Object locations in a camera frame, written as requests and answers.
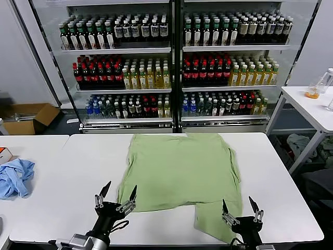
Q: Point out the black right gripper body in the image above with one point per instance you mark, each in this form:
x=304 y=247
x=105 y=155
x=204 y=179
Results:
x=247 y=226

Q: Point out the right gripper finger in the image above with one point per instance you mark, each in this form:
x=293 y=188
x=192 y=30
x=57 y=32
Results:
x=256 y=212
x=225 y=212

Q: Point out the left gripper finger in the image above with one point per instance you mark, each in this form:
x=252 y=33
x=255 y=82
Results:
x=131 y=199
x=104 y=194

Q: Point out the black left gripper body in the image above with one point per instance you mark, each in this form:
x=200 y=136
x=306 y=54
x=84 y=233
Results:
x=109 y=211

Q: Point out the light green polo shirt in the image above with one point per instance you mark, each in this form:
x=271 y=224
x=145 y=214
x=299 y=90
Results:
x=182 y=169

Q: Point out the black plastic crate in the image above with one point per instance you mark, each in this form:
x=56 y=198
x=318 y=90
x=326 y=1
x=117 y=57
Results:
x=282 y=153

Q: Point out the black bulky object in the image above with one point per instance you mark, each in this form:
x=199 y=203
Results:
x=320 y=182

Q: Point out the glass door beverage cooler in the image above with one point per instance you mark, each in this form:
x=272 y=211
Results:
x=125 y=125

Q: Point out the white scrap on floor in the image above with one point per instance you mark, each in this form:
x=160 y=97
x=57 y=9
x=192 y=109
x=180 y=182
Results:
x=72 y=120

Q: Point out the crumpled grey cloth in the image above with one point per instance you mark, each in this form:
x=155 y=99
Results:
x=299 y=143

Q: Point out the small dark white label bottle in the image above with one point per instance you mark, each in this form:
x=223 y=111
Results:
x=138 y=109
x=215 y=109
x=236 y=105
x=131 y=109
x=125 y=112
x=117 y=112
x=229 y=105
x=222 y=109

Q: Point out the small clear water bottle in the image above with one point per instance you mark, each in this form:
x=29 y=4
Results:
x=208 y=107
x=110 y=110
x=103 y=110
x=200 y=108

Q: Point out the small blue drink bottle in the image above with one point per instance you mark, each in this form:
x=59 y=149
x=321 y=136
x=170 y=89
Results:
x=192 y=108
x=96 y=109
x=185 y=108
x=89 y=109

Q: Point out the shelf with bottled drinks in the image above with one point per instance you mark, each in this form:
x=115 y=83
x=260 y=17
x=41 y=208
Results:
x=223 y=125

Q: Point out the crumpled light blue shirt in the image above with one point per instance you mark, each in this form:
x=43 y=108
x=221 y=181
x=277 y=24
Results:
x=15 y=179

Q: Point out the small red cap cola bottle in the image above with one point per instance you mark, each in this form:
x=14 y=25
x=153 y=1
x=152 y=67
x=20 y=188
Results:
x=154 y=108
x=243 y=104
x=251 y=103
x=146 y=108

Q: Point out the small yellow tea bottle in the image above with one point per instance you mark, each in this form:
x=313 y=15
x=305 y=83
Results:
x=160 y=110
x=257 y=106
x=167 y=110
x=264 y=106

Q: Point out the dark green cloth pile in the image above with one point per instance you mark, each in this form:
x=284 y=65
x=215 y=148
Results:
x=327 y=149

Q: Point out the orange and white carton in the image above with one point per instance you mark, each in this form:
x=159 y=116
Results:
x=4 y=155

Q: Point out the grey rounded object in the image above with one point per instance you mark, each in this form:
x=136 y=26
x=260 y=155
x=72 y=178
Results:
x=1 y=225

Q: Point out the open brown cardboard box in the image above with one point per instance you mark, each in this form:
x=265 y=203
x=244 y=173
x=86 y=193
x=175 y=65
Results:
x=18 y=127

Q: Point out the small white side table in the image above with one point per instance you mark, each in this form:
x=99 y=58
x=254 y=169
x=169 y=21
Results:
x=307 y=109

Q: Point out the glass beaker orange liquid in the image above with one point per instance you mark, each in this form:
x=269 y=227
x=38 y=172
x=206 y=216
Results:
x=312 y=95

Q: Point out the clear drinking glass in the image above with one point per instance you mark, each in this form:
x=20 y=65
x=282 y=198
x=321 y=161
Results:
x=330 y=104

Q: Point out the clear bottle white cap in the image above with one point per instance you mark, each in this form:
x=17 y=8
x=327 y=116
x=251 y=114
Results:
x=326 y=80

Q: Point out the green cap dark tea bottle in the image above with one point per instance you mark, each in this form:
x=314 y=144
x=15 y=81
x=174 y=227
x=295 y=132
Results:
x=197 y=34
x=215 y=34
x=187 y=34
x=92 y=39
x=234 y=34
x=101 y=39
x=225 y=34
x=83 y=39
x=65 y=39
x=74 y=39
x=206 y=34
x=110 y=38

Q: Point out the white cap blue label bottle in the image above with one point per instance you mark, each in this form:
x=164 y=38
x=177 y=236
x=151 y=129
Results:
x=163 y=30
x=270 y=28
x=154 y=30
x=145 y=30
x=118 y=31
x=126 y=31
x=135 y=30
x=279 y=28
x=287 y=27
x=261 y=29

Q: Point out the white cap beige label bottle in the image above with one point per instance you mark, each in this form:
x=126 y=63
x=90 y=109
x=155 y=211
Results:
x=252 y=29
x=243 y=30

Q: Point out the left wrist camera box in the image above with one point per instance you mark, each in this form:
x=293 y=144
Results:
x=79 y=240

